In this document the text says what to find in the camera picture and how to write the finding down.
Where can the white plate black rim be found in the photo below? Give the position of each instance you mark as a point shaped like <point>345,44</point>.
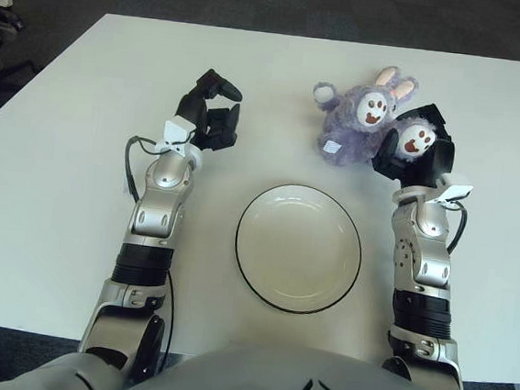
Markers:
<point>298,249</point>

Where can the purple plush bunny doll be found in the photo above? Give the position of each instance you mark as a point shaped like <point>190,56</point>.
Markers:
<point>353,135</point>

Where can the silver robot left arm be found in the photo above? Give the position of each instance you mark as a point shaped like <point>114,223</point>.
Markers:
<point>157,213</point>

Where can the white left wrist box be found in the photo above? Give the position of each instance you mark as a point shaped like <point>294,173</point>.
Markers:
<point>178,129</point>

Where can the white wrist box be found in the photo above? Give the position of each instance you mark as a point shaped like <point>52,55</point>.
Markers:
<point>457,193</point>
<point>178,129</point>

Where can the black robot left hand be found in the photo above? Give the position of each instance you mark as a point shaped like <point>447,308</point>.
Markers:
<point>192,105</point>

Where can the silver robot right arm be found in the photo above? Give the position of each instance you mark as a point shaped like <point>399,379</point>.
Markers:
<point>423,266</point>

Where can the grey robot torso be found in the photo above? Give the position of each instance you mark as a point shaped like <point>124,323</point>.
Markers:
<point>306,388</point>

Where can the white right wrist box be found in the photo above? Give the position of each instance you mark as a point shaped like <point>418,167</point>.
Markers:
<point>457,193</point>

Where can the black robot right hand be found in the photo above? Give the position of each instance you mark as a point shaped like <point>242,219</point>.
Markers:
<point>438,166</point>

